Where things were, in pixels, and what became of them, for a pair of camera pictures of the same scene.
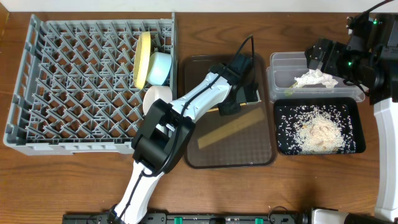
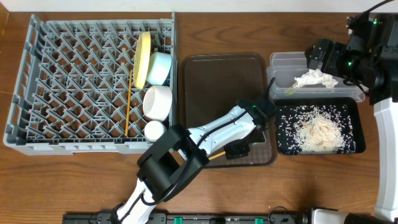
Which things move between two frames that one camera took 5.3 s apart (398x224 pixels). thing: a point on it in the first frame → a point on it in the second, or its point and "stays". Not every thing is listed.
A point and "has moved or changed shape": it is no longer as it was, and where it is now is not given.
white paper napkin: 315,77 stays
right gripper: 335,50 stays
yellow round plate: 142,60 stays
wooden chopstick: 232,127 has moved or changed shape
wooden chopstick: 217,108 → 128,106
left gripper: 234,101 → 236,150
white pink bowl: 154,93 stays
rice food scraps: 315,129 stays
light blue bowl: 159,65 stays
